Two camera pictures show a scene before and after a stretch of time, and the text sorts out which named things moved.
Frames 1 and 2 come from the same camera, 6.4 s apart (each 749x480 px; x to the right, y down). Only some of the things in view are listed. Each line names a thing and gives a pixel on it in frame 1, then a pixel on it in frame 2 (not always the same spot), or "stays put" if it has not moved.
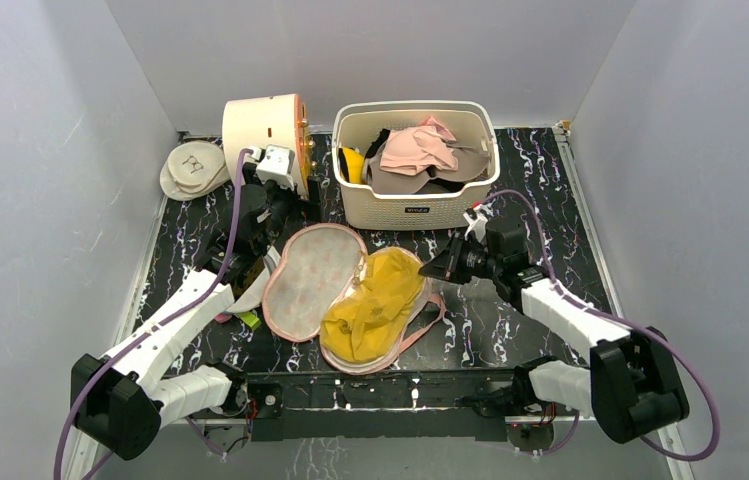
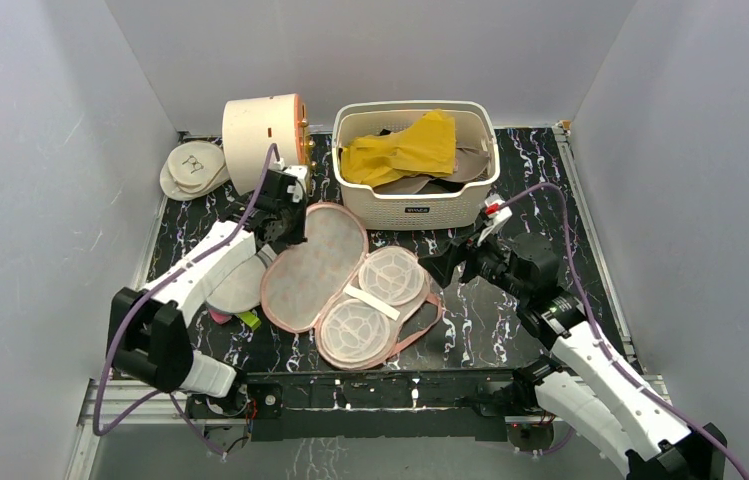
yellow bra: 363,325 → 424,147
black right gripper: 454,255 stays put
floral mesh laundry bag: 308,267 stays put
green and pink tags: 249,318 stays put
